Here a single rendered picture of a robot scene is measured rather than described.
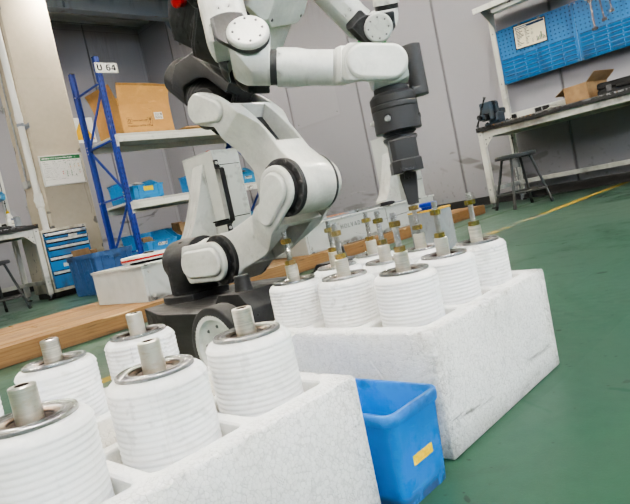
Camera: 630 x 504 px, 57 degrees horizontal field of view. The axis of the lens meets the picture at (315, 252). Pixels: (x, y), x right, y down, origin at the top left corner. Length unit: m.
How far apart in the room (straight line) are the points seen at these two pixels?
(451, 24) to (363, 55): 5.68
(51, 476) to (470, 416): 0.57
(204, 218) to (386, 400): 2.66
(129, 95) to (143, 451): 5.85
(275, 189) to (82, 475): 0.97
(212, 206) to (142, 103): 3.11
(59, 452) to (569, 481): 0.56
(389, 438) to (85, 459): 0.35
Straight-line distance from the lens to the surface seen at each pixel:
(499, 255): 1.05
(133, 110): 6.31
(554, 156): 6.24
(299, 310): 1.00
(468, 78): 6.62
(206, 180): 3.44
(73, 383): 0.77
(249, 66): 1.12
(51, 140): 7.46
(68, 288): 6.43
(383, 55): 1.10
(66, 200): 7.37
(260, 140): 1.48
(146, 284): 2.98
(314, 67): 1.12
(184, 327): 1.58
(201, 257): 1.67
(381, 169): 4.84
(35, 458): 0.51
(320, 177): 1.41
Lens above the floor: 0.37
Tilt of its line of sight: 4 degrees down
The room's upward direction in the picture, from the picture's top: 12 degrees counter-clockwise
